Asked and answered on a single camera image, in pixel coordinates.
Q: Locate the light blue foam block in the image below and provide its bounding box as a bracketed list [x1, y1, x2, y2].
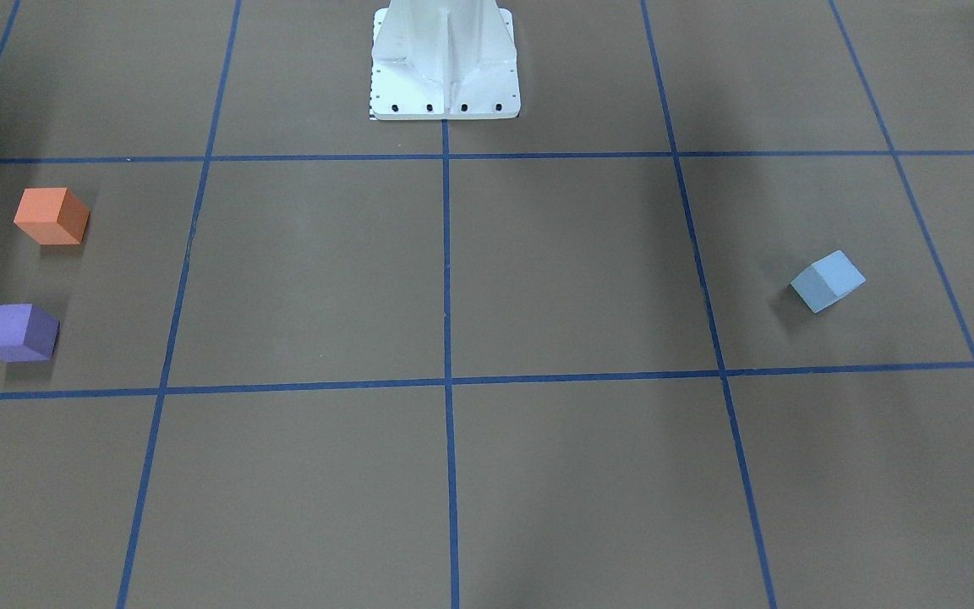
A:
[790, 250, 866, 315]

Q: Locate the orange foam block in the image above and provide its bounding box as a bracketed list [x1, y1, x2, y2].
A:
[13, 188, 91, 246]

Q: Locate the purple foam block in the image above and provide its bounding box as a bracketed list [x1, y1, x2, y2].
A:
[0, 304, 59, 363]

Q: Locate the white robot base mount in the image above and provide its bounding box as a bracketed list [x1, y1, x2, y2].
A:
[369, 1, 522, 121]

